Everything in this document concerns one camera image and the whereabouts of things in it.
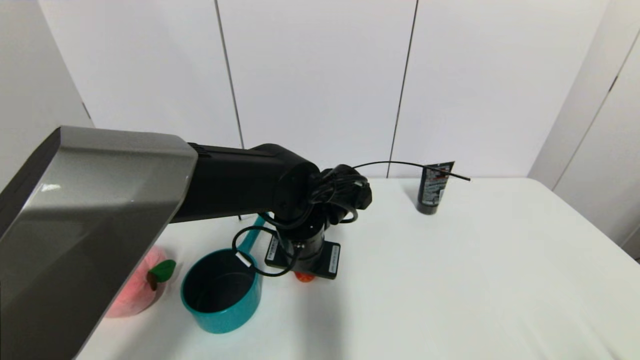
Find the thin black cable tie tail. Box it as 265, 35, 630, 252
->
352, 160, 472, 182

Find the black looping arm cable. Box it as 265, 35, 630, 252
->
231, 225, 302, 278

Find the pink plush peach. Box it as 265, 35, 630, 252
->
104, 244, 177, 319

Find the black cosmetic tube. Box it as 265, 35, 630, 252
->
416, 161, 456, 216

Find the teal saucepan with handle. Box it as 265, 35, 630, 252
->
180, 215, 266, 335

